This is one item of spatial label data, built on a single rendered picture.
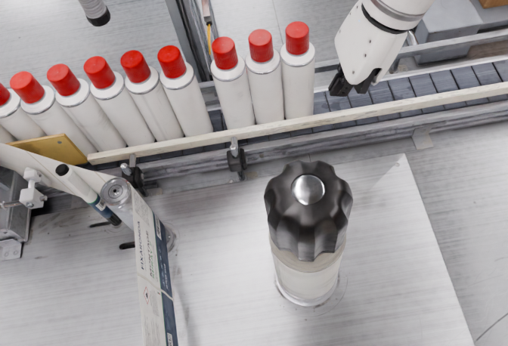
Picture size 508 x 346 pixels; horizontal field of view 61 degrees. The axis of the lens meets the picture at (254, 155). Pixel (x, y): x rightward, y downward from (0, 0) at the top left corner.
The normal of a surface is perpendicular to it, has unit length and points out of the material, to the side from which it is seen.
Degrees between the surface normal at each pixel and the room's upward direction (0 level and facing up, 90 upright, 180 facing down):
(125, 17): 0
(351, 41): 70
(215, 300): 0
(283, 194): 12
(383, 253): 0
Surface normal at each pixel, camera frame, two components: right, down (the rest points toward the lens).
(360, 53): -0.94, 0.06
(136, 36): -0.10, -0.48
